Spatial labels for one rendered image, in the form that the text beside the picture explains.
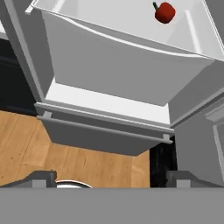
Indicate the grey fridge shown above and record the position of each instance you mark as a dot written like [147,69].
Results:
[191,96]

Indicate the white round object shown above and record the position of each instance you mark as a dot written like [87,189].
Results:
[71,184]

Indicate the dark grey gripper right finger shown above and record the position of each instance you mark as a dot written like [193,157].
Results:
[178,178]

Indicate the grey cupboard door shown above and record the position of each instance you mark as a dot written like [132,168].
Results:
[198,145]

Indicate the grey freezer drawer front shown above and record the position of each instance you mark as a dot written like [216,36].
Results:
[96,140]

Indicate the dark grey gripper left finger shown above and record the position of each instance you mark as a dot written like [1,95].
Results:
[40,178]

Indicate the black cabinet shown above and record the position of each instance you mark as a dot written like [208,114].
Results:
[13,81]

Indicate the white fridge drawer bin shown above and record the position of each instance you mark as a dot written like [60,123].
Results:
[110,70]

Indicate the red bell pepper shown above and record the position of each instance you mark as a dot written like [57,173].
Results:
[165,12]

